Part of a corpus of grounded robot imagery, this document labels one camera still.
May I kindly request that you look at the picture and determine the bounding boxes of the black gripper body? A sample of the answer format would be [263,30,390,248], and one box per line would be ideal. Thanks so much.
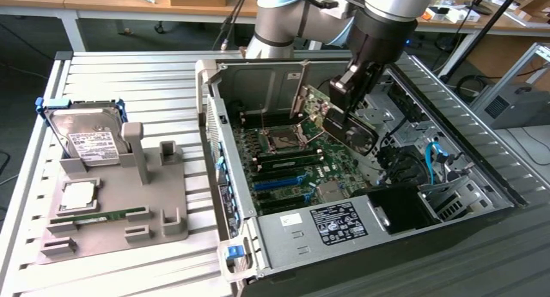
[346,10,419,68]

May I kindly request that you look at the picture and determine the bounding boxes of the graphics card with metal bracket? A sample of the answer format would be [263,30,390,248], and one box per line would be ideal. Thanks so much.
[290,59,382,157]

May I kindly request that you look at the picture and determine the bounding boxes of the metal socket cover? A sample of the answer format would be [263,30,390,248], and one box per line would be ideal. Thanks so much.
[294,116,331,146]

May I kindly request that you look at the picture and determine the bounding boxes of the grey metal drive cage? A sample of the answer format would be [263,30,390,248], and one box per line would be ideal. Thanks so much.
[357,64,443,149]

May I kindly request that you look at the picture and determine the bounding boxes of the CPU socket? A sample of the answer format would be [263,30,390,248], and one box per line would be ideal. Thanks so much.
[256,124,310,153]

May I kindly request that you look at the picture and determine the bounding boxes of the open black PC case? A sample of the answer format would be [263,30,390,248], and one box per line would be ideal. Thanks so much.
[194,57,529,297]

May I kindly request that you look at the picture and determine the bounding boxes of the green motherboard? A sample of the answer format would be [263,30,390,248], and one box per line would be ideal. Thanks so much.
[234,111,375,214]

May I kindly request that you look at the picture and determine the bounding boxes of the black installed RAM stick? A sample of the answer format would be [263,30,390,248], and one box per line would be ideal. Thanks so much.
[256,155,326,173]

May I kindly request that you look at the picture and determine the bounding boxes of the wooden desk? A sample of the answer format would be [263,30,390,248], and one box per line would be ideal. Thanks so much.
[0,0,259,52]
[411,0,550,82]

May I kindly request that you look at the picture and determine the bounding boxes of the black stand pole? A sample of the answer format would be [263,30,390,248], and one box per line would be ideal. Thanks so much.
[438,0,530,84]

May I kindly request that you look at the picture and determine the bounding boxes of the silver chipset heatsink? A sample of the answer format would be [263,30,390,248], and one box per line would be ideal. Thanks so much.
[318,184,345,203]

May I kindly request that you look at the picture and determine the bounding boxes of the blue expansion slot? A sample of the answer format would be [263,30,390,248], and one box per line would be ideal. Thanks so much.
[252,177,302,191]

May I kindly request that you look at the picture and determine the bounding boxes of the grey equipment box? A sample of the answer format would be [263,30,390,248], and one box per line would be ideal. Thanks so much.
[470,82,550,130]

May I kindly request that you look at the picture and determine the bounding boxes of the grey metal disk bay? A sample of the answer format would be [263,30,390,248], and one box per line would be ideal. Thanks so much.
[419,176,495,222]

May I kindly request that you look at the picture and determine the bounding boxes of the grey power supply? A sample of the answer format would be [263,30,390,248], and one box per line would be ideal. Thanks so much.
[255,195,390,269]

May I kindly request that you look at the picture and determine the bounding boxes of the silver hard disk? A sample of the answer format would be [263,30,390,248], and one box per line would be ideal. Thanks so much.
[49,108,132,166]

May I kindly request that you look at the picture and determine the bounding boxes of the grey plastic parts rack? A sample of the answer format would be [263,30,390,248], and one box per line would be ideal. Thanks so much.
[36,121,190,265]

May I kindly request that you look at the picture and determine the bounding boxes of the blue disk caddy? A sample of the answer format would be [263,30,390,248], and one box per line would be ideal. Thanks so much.
[33,97,127,159]

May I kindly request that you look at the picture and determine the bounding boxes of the green RAM stick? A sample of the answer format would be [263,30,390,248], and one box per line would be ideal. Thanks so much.
[49,207,146,226]

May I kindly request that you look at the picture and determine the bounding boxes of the silver CPU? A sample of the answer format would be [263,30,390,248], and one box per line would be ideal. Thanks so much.
[59,182,98,211]

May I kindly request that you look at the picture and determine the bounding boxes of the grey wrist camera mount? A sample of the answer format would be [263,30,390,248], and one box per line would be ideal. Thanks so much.
[319,0,366,19]

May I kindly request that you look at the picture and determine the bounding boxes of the blue wire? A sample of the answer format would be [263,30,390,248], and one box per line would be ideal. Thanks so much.
[423,141,450,187]

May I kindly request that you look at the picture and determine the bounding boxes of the aluminium profile frame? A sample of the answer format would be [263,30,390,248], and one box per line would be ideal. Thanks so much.
[494,41,550,95]

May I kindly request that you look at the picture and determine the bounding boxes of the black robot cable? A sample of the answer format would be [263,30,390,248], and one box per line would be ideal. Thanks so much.
[214,0,251,50]

